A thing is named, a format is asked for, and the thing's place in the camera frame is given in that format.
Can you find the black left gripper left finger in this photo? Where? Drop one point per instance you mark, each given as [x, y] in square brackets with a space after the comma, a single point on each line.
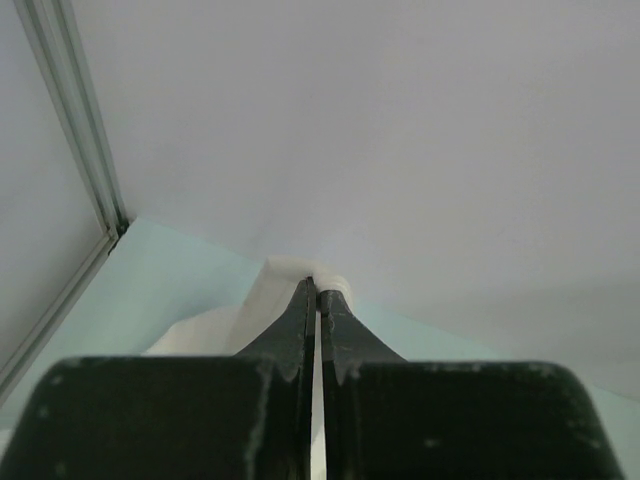
[245, 416]

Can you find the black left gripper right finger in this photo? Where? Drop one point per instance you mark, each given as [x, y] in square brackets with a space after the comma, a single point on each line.
[390, 418]

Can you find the white t shirt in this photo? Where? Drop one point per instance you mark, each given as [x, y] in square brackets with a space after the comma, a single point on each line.
[226, 330]

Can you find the left aluminium corner post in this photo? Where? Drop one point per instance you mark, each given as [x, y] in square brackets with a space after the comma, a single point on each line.
[54, 38]

